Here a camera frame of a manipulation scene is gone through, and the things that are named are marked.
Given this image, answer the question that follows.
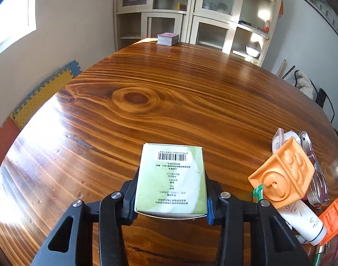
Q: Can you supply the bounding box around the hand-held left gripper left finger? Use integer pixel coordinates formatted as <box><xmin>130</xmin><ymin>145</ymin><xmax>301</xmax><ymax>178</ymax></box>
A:
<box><xmin>31</xmin><ymin>168</ymin><xmax>140</xmax><ymax>266</ymax></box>

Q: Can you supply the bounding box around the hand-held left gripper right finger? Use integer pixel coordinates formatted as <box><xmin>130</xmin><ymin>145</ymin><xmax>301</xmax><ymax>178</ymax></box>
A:
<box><xmin>205</xmin><ymin>171</ymin><xmax>313</xmax><ymax>266</ymax></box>

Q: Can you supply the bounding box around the pale green cardboard box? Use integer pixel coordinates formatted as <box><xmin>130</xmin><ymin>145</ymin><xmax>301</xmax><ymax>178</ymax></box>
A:
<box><xmin>134</xmin><ymin>143</ymin><xmax>209</xmax><ymax>219</ymax></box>

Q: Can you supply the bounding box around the green sachet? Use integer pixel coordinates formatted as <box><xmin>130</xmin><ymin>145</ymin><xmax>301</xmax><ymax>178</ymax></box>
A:
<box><xmin>253</xmin><ymin>186</ymin><xmax>266</xmax><ymax>203</ymax></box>

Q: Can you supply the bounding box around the large orange embossed block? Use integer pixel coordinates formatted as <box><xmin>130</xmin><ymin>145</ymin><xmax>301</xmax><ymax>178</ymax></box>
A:
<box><xmin>248</xmin><ymin>138</ymin><xmax>316</xmax><ymax>209</ymax></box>

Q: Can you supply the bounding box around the white cosmetic tube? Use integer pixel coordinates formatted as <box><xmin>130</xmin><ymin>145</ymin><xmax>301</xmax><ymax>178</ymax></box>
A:
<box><xmin>277</xmin><ymin>199</ymin><xmax>328</xmax><ymax>246</ymax></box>

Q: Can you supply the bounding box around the white gauze roll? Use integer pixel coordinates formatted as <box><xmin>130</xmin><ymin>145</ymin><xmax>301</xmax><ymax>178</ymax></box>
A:
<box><xmin>272</xmin><ymin>127</ymin><xmax>301</xmax><ymax>154</ymax></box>

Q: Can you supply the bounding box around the clear package with metal tools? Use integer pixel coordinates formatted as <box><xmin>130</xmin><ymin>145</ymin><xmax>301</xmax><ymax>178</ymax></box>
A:
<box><xmin>298</xmin><ymin>131</ymin><xmax>329</xmax><ymax>207</ymax></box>

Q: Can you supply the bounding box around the small orange embossed block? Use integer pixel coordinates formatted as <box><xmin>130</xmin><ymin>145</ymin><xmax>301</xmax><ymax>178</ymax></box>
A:
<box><xmin>318</xmin><ymin>195</ymin><xmax>338</xmax><ymax>246</ymax></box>

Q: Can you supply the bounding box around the foam puzzle floor mat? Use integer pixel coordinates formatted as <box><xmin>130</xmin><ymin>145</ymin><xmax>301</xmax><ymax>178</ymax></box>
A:
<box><xmin>0</xmin><ymin>60</ymin><xmax>83</xmax><ymax>176</ymax></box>

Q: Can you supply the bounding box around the white puffer jacket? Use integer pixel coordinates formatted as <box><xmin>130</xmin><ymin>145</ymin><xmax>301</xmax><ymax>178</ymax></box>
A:
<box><xmin>294</xmin><ymin>70</ymin><xmax>315</xmax><ymax>99</ymax></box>

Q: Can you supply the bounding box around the dark metal stick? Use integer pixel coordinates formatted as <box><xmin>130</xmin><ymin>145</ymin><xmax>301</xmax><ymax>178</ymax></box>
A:
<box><xmin>281</xmin><ymin>65</ymin><xmax>296</xmax><ymax>79</ymax></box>

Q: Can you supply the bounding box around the empty black chair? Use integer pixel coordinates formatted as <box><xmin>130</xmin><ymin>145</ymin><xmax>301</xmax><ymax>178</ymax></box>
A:
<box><xmin>315</xmin><ymin>88</ymin><xmax>335</xmax><ymax>124</ymax></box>

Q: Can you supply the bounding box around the stack of pink cards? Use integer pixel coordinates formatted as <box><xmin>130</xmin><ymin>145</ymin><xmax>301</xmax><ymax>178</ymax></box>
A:
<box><xmin>157</xmin><ymin>33</ymin><xmax>180</xmax><ymax>46</ymax></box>

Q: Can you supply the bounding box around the black chair with jacket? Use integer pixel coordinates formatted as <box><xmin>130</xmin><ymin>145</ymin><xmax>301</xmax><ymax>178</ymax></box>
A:
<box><xmin>293</xmin><ymin>70</ymin><xmax>318</xmax><ymax>100</ymax></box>

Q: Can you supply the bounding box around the white bowl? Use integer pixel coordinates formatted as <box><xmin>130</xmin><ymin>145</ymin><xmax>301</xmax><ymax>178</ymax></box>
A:
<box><xmin>246</xmin><ymin>45</ymin><xmax>261</xmax><ymax>59</ymax></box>

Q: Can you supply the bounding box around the cream glass-door cabinet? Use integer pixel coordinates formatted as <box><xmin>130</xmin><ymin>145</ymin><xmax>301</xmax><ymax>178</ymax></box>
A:
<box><xmin>114</xmin><ymin>0</ymin><xmax>283</xmax><ymax>67</ymax></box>

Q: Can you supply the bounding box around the bright side window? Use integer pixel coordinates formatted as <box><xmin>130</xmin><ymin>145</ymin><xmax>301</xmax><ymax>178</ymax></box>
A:
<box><xmin>0</xmin><ymin>0</ymin><xmax>38</xmax><ymax>61</ymax></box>

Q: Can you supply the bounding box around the framed landscape painting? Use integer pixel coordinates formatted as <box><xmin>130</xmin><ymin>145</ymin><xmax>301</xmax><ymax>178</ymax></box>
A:
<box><xmin>296</xmin><ymin>0</ymin><xmax>338</xmax><ymax>45</ymax></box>

